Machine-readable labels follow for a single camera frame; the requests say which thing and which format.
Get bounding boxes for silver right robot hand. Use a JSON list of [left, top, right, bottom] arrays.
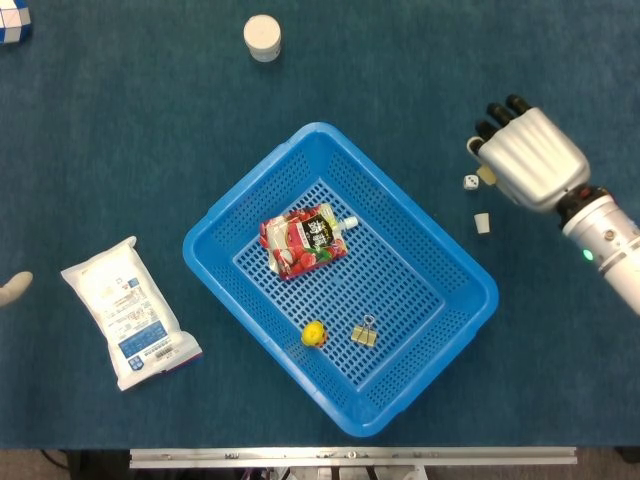
[[466, 93, 591, 215]]

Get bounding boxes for blue perforated plastic basket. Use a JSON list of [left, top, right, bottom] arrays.
[[182, 121, 500, 438]]

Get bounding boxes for gold binder clip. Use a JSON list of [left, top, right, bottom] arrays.
[[350, 314, 378, 346]]

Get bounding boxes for red fruit jelly pouch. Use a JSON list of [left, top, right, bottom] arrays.
[[258, 202, 359, 282]]

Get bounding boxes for yellow round toy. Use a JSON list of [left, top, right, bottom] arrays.
[[300, 320, 329, 349]]

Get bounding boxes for white lidded jar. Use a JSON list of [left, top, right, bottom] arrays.
[[243, 14, 282, 63]]

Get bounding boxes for teal table cloth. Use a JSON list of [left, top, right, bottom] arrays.
[[0, 0, 640, 449]]

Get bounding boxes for white snack bag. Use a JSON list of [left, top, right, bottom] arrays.
[[60, 235, 204, 392]]

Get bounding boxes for blue white snake cube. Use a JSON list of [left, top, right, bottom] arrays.
[[0, 0, 32, 46]]

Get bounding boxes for aluminium rail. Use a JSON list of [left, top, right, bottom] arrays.
[[128, 447, 578, 470]]

